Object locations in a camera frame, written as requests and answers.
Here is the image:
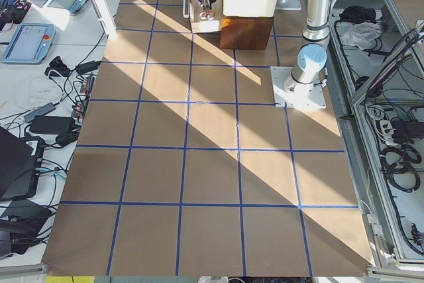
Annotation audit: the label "grey orange scissors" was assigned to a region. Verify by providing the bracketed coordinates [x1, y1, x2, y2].
[199, 4, 215, 21]

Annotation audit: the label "dark wooden drawer cabinet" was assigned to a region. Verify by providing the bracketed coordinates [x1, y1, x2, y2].
[220, 17, 274, 50]

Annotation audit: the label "white plastic tray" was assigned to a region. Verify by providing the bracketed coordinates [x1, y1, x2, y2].
[223, 0, 277, 18]

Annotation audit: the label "white cloth pile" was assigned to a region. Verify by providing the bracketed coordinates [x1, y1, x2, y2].
[341, 22, 382, 50]

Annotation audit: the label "near teach pendant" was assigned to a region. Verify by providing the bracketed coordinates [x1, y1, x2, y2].
[2, 23, 56, 64]

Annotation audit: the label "black power adapter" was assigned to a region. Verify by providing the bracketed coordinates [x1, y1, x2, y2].
[29, 115, 76, 135]

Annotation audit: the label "black laptop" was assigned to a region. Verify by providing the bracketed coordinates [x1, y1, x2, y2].
[1, 128, 45, 201]

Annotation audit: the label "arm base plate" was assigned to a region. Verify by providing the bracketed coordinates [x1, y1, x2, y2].
[270, 66, 326, 111]

